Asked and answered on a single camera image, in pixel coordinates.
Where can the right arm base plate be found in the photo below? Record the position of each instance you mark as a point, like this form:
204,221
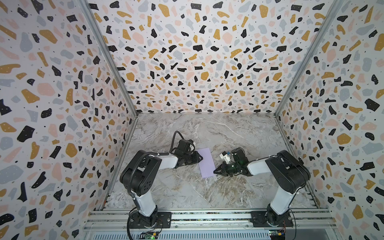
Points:
265,219

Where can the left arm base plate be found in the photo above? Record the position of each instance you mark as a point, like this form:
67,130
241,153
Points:
161,220

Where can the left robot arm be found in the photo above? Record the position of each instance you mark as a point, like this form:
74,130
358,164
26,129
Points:
139,175

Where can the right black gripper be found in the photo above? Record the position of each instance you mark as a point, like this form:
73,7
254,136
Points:
226,167

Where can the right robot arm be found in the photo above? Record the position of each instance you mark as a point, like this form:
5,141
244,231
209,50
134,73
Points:
290,174

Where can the aluminium corner post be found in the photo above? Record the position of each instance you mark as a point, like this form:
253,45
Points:
331,14
84,5

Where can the left circuit board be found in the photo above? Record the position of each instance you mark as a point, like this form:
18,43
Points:
150,235

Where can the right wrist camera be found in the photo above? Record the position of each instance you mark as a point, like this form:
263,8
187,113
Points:
226,156

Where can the lilac square paper sheet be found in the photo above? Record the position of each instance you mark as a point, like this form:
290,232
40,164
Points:
206,165

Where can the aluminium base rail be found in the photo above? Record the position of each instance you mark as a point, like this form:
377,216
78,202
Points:
212,224

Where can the right aluminium corner post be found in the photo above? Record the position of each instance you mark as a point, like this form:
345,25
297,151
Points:
331,14

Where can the right circuit board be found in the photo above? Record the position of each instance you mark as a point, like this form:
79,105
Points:
277,235

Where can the left aluminium corner post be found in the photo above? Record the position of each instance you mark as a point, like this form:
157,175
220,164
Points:
84,5

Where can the circuit board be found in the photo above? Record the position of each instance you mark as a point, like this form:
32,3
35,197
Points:
150,235
277,235

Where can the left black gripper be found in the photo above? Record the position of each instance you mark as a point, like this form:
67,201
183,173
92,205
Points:
196,159

